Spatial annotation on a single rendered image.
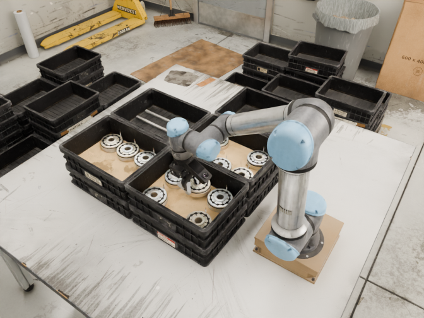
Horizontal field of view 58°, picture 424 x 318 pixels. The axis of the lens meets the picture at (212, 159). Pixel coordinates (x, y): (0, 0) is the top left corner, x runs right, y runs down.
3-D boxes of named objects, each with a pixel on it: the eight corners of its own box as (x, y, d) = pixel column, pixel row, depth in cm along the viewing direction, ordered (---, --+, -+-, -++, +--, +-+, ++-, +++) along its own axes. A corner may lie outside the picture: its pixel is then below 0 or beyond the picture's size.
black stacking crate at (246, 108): (311, 130, 194) (315, 112, 187) (283, 163, 176) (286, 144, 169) (244, 105, 212) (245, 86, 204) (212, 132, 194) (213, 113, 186)
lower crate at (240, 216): (247, 221, 165) (249, 202, 157) (206, 270, 147) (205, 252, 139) (175, 182, 183) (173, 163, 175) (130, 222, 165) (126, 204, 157)
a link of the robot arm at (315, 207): (325, 219, 142) (335, 195, 132) (309, 244, 134) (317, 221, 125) (296, 203, 147) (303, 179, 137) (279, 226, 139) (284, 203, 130)
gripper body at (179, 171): (182, 163, 155) (178, 142, 146) (200, 171, 151) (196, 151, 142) (170, 176, 151) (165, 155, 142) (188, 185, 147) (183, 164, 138)
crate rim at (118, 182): (172, 149, 169) (172, 144, 167) (123, 188, 151) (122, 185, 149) (109, 117, 186) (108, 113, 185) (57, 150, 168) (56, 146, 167)
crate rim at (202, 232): (250, 187, 152) (251, 183, 150) (205, 238, 134) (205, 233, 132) (172, 149, 169) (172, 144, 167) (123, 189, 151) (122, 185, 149)
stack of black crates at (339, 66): (339, 101, 334) (352, 51, 304) (324, 120, 314) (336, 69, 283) (294, 86, 352) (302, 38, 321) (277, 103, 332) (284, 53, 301)
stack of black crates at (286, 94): (319, 124, 309) (327, 88, 286) (303, 144, 290) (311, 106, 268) (274, 108, 326) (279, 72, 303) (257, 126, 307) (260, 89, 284)
